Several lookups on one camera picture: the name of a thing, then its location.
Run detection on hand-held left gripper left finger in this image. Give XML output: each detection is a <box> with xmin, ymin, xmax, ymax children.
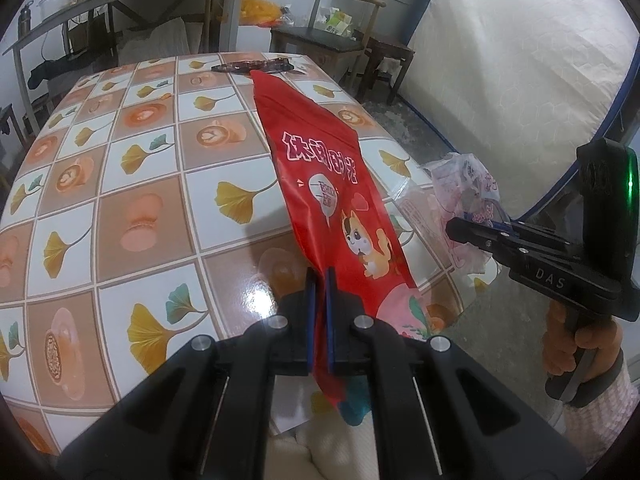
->
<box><xmin>57</xmin><ymin>267</ymin><xmax>318</xmax><ymax>480</ymax></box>

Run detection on white green carton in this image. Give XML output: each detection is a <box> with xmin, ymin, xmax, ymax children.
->
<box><xmin>322</xmin><ymin>7</ymin><xmax>354</xmax><ymax>37</ymax></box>

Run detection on person's right hand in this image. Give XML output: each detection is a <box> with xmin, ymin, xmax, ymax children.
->
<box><xmin>543</xmin><ymin>304</ymin><xmax>624</xmax><ymax>379</ymax></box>

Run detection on glass bowl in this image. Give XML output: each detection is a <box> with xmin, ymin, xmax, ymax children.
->
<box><xmin>37</xmin><ymin>0</ymin><xmax>86</xmax><ymax>22</ymax></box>

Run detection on white mattress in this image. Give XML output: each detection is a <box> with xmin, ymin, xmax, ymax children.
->
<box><xmin>390</xmin><ymin>0</ymin><xmax>640</xmax><ymax>222</ymax></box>

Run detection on wooden armchair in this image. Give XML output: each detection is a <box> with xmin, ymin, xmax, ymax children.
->
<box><xmin>269</xmin><ymin>0</ymin><xmax>386</xmax><ymax>69</ymax></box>

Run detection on red snack pouch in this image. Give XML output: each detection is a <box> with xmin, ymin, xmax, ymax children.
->
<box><xmin>248</xmin><ymin>69</ymin><xmax>436</xmax><ymax>424</ymax></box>

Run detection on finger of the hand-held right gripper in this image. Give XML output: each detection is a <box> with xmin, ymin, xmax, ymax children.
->
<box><xmin>502</xmin><ymin>219</ymin><xmax>584</xmax><ymax>262</ymax></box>
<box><xmin>444</xmin><ymin>215</ymin><xmax>539</xmax><ymax>274</ymax></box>

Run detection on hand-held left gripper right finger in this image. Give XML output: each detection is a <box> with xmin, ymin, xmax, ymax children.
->
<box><xmin>325</xmin><ymin>266</ymin><xmax>587</xmax><ymax>480</ymax></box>

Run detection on white pillow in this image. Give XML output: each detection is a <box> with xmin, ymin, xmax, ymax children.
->
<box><xmin>119</xmin><ymin>15</ymin><xmax>194</xmax><ymax>64</ymax></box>

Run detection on dark brown snack wrapper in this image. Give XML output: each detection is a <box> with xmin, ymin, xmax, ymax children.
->
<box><xmin>209</xmin><ymin>57</ymin><xmax>296</xmax><ymax>75</ymax></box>

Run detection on yellow plastic bag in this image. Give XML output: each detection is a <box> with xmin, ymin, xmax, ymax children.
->
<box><xmin>239</xmin><ymin>0</ymin><xmax>284</xmax><ymax>29</ymax></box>

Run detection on dark clothes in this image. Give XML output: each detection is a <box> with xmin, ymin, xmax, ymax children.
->
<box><xmin>27</xmin><ymin>47</ymin><xmax>109</xmax><ymax>91</ymax></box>

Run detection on dark wooden stool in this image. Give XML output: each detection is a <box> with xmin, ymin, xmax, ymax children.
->
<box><xmin>344</xmin><ymin>34</ymin><xmax>416</xmax><ymax>107</ymax></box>

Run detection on brown cardboard box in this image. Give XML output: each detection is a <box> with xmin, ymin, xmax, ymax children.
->
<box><xmin>67</xmin><ymin>19</ymin><xmax>116</xmax><ymax>56</ymax></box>

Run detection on steel water bottle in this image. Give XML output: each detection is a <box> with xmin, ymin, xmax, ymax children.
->
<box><xmin>17</xmin><ymin>0</ymin><xmax>34</xmax><ymax>39</ymax></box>

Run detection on small clear plastic bag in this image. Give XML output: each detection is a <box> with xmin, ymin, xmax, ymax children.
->
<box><xmin>277</xmin><ymin>4</ymin><xmax>309</xmax><ymax>29</ymax></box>

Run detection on person's right forearm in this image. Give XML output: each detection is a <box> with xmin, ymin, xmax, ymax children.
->
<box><xmin>562</xmin><ymin>354</ymin><xmax>640</xmax><ymax>467</ymax></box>

